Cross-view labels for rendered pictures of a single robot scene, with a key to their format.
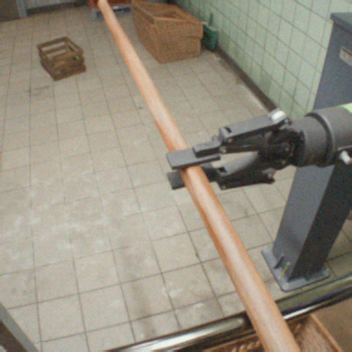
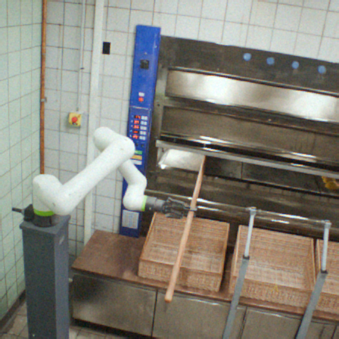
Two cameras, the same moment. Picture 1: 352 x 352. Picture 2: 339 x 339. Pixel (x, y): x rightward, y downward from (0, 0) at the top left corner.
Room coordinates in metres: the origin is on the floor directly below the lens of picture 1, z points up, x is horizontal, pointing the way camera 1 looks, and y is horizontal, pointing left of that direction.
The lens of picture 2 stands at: (2.42, 0.76, 2.36)
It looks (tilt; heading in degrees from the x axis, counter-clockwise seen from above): 23 degrees down; 205
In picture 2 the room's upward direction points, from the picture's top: 7 degrees clockwise
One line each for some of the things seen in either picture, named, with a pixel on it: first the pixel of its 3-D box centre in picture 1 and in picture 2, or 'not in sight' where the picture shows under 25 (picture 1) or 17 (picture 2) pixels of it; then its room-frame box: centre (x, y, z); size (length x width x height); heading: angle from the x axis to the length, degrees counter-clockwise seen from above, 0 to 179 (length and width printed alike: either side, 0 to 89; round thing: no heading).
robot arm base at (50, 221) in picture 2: not in sight; (35, 213); (1.01, -0.63, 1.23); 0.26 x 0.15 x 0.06; 107
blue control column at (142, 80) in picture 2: not in sight; (160, 138); (-0.92, -0.93, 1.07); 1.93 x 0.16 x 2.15; 17
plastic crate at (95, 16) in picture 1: (114, 6); not in sight; (4.53, 0.78, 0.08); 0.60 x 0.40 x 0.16; 109
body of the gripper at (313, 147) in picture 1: (289, 145); (163, 206); (0.44, -0.17, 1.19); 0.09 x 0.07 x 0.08; 108
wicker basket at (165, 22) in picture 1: (166, 18); not in sight; (3.39, 0.11, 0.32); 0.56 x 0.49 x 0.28; 25
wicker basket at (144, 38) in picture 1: (165, 37); not in sight; (3.40, 0.12, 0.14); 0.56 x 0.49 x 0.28; 23
